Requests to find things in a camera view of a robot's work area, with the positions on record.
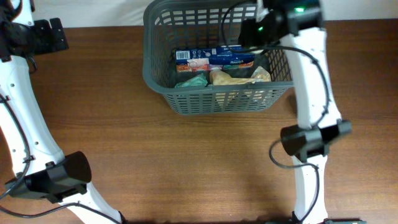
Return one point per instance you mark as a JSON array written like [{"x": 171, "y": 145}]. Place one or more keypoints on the blue cardboard food box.
[{"x": 214, "y": 59}]

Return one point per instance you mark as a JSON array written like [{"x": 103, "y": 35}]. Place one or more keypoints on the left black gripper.
[{"x": 49, "y": 43}]

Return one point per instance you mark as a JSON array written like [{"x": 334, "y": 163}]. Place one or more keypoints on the tan grain pouch bag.
[{"x": 220, "y": 78}]

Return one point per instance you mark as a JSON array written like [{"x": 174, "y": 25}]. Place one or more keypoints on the teal wet wipes packet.
[{"x": 199, "y": 80}]

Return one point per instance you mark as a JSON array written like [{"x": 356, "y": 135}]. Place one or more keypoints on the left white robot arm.
[{"x": 41, "y": 169}]

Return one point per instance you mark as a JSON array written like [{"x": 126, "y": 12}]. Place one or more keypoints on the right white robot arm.
[{"x": 297, "y": 29}]

